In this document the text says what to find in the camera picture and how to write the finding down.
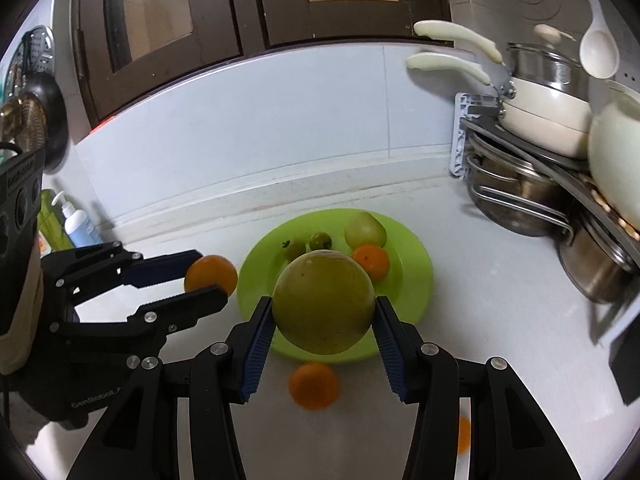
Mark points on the green tomato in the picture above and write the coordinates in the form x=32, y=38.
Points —
x=294, y=250
x=320, y=240

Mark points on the large green guava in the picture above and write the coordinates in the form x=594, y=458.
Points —
x=322, y=305

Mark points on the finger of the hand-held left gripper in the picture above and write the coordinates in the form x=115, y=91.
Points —
x=190, y=302
x=160, y=267

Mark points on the perforated metal steamer tray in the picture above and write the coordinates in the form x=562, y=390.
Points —
x=40, y=50

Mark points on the copper strainer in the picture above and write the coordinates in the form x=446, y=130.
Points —
x=22, y=125

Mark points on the green dish soap bottle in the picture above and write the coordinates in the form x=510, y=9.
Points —
x=50, y=220

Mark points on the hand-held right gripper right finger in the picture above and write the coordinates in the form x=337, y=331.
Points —
x=390, y=355

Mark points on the white pump bottle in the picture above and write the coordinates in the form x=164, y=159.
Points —
x=80, y=227

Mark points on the steel pot with lid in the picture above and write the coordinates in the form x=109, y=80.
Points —
x=545, y=62

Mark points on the green plate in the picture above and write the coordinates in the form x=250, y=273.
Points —
x=410, y=280

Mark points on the medium orange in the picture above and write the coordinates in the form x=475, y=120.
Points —
x=374, y=260

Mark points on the cream pan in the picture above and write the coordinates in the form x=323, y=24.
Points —
x=545, y=95
x=540, y=135

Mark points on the black frying pan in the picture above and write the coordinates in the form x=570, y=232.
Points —
x=52, y=115

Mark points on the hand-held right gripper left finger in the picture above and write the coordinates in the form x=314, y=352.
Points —
x=255, y=355

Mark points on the white ladle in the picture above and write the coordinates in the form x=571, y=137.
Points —
x=599, y=50

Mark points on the white ceramic pot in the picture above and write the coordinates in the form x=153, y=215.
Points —
x=617, y=155

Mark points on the small orange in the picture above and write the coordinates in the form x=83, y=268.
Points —
x=464, y=435
x=314, y=387

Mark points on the metal pot rack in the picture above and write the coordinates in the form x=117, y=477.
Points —
x=462, y=135

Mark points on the pale green apple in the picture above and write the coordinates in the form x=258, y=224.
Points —
x=365, y=230

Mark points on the large orange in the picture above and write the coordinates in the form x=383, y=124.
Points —
x=212, y=271

